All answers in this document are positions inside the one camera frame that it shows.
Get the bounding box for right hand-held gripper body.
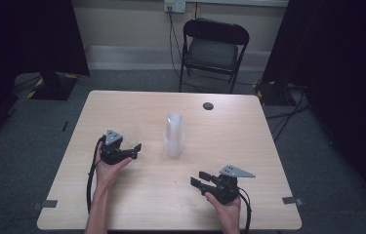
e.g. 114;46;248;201
203;164;257;206

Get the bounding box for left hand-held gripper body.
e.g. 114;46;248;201
101;129;139;165

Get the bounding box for single clear disposable cup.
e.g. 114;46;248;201
118;126;143;151

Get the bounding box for stack of clear plastic cups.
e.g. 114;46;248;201
163;110;185;159

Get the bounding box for person's left hand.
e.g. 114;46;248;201
95;150;134;193

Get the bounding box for person's right hand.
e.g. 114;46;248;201
204;192;242;223

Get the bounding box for grey tape strip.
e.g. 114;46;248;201
281;196;305;207
32;199;59;211

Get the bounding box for black stand base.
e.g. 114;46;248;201
255;81;302;107
27;71;79;101

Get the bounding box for black folding chair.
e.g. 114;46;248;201
179;18;251;95

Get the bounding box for black curtain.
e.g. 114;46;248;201
0;0;91;154
262;0;366;215

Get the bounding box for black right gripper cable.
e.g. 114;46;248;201
237;186;253;234

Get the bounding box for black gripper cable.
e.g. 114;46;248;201
86;136;105;214
237;186;253;234

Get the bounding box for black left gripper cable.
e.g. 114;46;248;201
86;136;105;214

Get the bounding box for black floor cables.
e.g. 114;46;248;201
264;87;311;144

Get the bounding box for white wall socket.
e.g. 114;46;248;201
164;0;186;14

